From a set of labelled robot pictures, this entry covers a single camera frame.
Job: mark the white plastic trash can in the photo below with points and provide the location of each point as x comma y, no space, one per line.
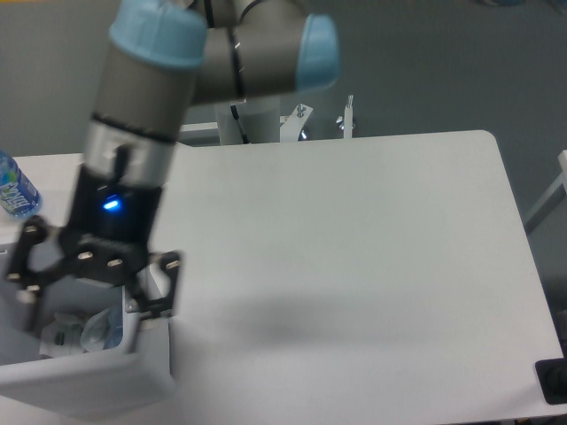
92,384

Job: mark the white metal bracket right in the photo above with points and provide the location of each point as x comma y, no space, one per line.
304,124

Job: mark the clear crushed plastic bottle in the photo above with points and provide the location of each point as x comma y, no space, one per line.
102,331

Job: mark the white frame at right edge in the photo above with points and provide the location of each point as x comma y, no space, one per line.
549,200

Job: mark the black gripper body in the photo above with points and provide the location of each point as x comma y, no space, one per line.
108,228

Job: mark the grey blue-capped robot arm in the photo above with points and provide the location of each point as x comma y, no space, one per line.
163,57

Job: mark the blue labelled water bottle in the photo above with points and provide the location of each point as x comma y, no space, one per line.
20,198

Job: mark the black clamp at table edge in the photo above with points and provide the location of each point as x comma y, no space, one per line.
552,377

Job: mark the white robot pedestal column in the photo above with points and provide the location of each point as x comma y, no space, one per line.
255,120

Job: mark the white metal bracket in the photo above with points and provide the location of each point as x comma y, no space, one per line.
199,134
304,124

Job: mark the white metal bracket left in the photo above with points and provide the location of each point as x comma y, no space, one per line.
199,134

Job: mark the white trash in can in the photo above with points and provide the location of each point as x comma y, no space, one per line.
62,337

